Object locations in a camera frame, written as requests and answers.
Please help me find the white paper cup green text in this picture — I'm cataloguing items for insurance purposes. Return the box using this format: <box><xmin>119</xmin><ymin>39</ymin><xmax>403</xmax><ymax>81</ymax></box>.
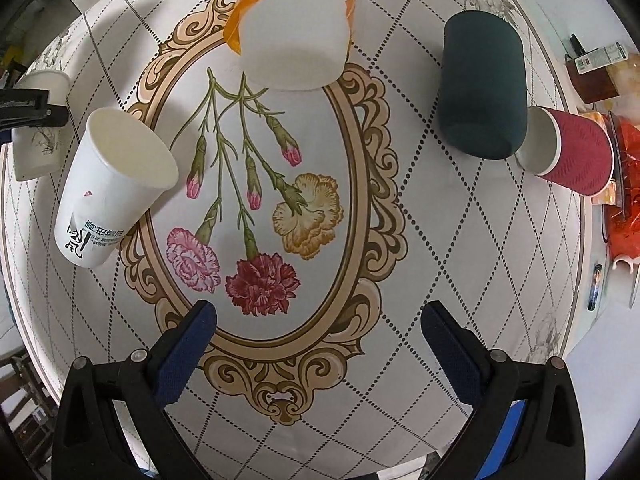
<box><xmin>54</xmin><ymin>107</ymin><xmax>179</xmax><ymax>268</ymax></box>

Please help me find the red ribbed paper cup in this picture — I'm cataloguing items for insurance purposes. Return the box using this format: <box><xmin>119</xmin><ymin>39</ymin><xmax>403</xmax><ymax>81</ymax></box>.
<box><xmin>515</xmin><ymin>106</ymin><xmax>614</xmax><ymax>197</ymax></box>

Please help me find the dark teal paper cup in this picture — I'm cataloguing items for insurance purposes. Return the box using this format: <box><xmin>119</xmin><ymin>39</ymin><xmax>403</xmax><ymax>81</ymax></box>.
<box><xmin>437</xmin><ymin>11</ymin><xmax>527</xmax><ymax>160</ymax></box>

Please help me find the orange and white paper cup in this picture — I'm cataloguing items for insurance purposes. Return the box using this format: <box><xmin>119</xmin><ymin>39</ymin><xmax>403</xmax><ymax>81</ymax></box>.
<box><xmin>224</xmin><ymin>0</ymin><xmax>356</xmax><ymax>91</ymax></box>

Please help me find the orange plastic bag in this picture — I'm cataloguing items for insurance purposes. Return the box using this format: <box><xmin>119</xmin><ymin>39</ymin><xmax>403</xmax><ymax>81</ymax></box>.
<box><xmin>606</xmin><ymin>115</ymin><xmax>639</xmax><ymax>259</ymax></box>

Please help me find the floral diamond pattern tablecloth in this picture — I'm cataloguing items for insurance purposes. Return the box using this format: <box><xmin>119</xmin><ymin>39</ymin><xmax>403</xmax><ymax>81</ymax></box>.
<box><xmin>1</xmin><ymin>0</ymin><xmax>586</xmax><ymax>479</ymax></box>

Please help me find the brown glass jar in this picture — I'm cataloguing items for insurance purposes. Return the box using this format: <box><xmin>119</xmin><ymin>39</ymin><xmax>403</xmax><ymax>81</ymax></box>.
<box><xmin>565</xmin><ymin>58</ymin><xmax>618</xmax><ymax>104</ymax></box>

